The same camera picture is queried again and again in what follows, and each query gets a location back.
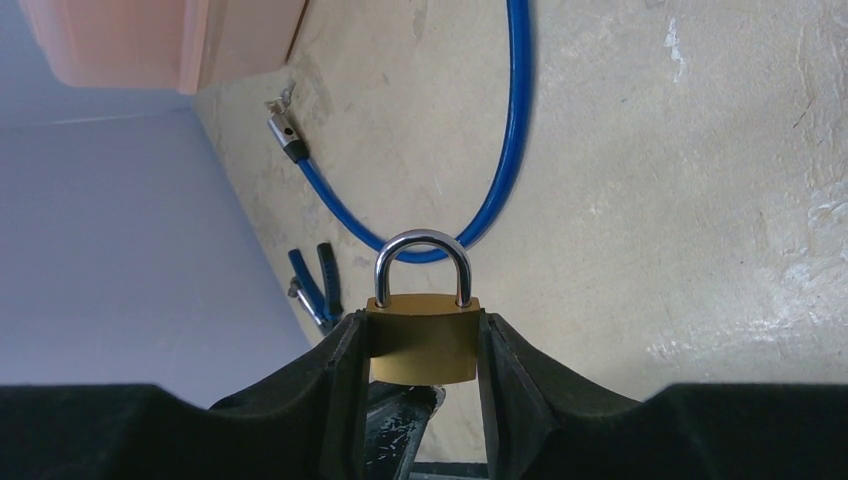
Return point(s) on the small silver keys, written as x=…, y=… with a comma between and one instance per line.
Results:
x=280, y=104

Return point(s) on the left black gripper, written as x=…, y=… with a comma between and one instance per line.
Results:
x=396, y=420

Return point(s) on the blue handled pliers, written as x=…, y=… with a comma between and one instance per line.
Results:
x=322, y=303

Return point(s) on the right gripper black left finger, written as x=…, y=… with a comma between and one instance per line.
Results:
x=304, y=421

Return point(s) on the pink plastic toolbox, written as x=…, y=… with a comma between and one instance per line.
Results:
x=183, y=45

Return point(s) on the blue cable lock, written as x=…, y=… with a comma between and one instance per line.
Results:
x=516, y=133

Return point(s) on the brass padlock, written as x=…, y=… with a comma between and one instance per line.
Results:
x=423, y=339

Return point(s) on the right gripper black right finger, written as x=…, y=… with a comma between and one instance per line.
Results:
x=543, y=420

